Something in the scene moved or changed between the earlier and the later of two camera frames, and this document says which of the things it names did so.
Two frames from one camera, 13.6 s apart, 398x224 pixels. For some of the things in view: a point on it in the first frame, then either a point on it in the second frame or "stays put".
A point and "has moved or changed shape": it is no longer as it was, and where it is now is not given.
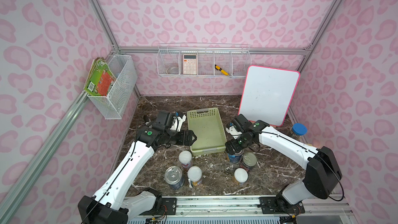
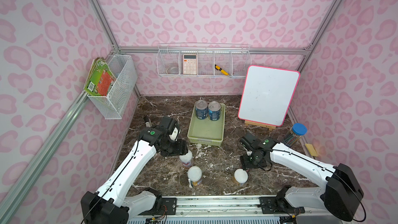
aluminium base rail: [235, 208] stays put
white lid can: [241, 176] stays put
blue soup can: [236, 157] to [214, 108]
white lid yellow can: [195, 175] stays put
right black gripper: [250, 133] to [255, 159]
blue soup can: [173, 177] to [201, 109]
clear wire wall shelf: [203, 60] stays put
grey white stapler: [146, 119] stays put
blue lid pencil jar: [298, 130] stays put
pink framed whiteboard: [267, 94] stays put
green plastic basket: [206, 124] has moved or changed shape
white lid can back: [185, 158] stays put
